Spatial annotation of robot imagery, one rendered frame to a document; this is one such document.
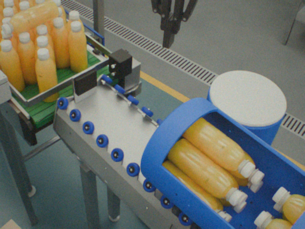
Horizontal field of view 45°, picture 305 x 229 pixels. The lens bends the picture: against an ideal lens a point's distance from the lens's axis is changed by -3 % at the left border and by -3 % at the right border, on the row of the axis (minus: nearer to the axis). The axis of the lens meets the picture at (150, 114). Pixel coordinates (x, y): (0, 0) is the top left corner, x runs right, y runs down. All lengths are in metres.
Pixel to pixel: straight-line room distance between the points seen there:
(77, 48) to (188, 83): 1.55
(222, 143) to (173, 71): 2.08
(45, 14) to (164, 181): 0.80
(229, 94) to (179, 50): 1.91
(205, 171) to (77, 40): 0.77
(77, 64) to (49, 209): 0.98
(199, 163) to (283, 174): 0.26
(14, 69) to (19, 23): 0.17
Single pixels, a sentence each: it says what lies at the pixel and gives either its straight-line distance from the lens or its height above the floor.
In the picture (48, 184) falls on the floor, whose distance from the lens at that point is 2.34.
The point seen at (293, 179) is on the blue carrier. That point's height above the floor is 1.10.
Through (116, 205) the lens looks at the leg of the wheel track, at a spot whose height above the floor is 0.17.
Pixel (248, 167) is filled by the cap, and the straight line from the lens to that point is 0.97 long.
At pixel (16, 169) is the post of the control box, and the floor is 0.52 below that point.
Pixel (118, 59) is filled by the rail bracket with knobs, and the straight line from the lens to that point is 1.49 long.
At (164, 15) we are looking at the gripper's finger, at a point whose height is 1.53.
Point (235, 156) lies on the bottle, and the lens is 0.97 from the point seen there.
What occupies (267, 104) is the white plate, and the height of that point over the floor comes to 1.04.
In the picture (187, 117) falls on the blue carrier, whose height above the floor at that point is 1.23.
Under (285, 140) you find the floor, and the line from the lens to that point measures 2.75.
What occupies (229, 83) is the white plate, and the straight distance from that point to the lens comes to 1.41.
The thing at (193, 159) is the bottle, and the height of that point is 1.16.
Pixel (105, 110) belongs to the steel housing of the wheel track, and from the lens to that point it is 1.40.
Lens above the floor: 1.94
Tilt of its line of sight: 47 degrees down
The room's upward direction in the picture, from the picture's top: 5 degrees clockwise
